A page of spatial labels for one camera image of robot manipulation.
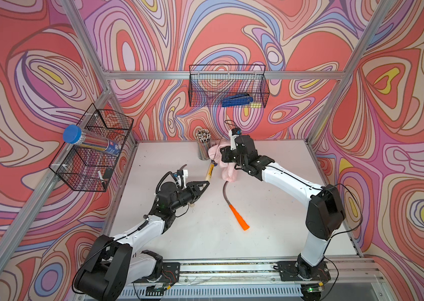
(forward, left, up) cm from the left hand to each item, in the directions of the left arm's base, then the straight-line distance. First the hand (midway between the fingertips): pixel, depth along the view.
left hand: (211, 186), depth 77 cm
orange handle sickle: (-7, -14, -18) cm, 24 cm away
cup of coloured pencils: (+31, +4, -2) cm, 31 cm away
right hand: (+16, -5, +3) cm, 17 cm away
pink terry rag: (+10, -8, -1) cm, 13 cm away
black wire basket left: (+5, +50, +7) cm, 51 cm away
